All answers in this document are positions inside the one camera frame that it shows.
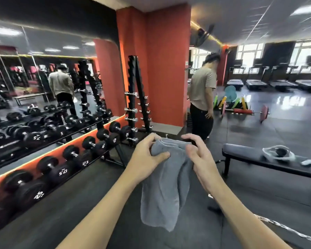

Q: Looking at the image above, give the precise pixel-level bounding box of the person's left hand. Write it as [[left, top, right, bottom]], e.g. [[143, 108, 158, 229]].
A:
[[124, 133, 171, 185]]

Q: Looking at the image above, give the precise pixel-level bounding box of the person's right hand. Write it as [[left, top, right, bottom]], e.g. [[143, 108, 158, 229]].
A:
[[181, 133, 224, 195]]

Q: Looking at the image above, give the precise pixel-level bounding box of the grey towel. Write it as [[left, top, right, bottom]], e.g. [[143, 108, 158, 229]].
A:
[[140, 138, 195, 232]]

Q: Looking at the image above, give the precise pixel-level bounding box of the person's left forearm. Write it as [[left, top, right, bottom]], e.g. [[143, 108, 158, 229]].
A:
[[56, 167, 143, 249]]

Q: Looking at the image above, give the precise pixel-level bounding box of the person's right forearm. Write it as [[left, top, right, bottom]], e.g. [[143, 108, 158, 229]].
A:
[[201, 176, 293, 249]]

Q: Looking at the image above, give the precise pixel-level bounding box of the long black dumbbell rack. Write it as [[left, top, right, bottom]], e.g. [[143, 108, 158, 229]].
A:
[[0, 137, 128, 237]]

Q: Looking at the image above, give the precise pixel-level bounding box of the set of small chrome dumbbells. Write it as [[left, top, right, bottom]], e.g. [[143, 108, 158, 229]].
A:
[[124, 91, 153, 144]]

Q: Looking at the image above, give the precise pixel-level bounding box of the black padded flat bench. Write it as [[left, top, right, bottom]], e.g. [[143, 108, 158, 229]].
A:
[[222, 143, 311, 190]]

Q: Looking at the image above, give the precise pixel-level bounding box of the teal round plate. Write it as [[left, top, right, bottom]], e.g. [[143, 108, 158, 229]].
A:
[[224, 85, 237, 102]]

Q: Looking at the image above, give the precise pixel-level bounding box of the white headset with black pad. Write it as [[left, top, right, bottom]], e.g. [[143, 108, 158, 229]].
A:
[[262, 145, 296, 163]]

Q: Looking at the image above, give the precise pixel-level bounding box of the black treadmill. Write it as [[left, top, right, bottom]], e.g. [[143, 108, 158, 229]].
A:
[[246, 58, 270, 91], [295, 55, 311, 94], [226, 59, 245, 91], [269, 57, 299, 93]]

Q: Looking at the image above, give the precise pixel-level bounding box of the barbell with red plates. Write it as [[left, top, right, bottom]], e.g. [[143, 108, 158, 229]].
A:
[[222, 104, 270, 124]]

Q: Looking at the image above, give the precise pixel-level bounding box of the tall black vertical dumbbell rack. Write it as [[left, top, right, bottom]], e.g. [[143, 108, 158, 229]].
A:
[[124, 55, 154, 147]]

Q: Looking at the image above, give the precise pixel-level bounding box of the gym window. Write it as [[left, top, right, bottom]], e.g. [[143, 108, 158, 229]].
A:
[[234, 43, 265, 74], [190, 48, 211, 70], [288, 40, 311, 74]]

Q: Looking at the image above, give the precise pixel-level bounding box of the row of black rubber dumbbells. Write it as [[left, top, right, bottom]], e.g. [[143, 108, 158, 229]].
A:
[[0, 121, 139, 231]]

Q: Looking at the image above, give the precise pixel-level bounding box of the chrome barbell bar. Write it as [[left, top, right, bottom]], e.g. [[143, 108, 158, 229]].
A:
[[207, 194, 311, 245]]

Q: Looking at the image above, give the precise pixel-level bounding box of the large wall mirror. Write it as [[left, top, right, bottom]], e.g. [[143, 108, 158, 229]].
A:
[[0, 18, 120, 180]]

